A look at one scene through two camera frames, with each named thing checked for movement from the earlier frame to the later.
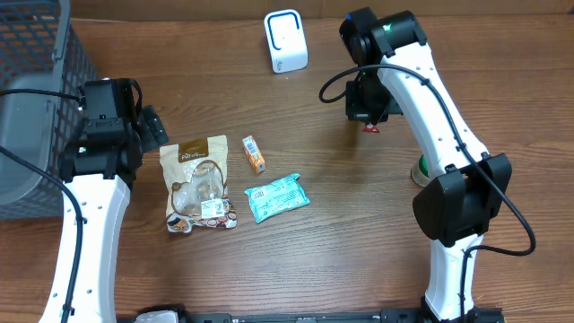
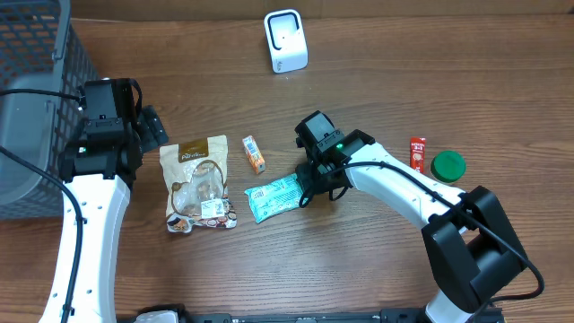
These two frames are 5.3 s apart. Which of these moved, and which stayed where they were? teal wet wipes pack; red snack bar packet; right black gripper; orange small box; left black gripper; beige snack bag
Moved: right black gripper; red snack bar packet
Stayed: left black gripper; teal wet wipes pack; orange small box; beige snack bag
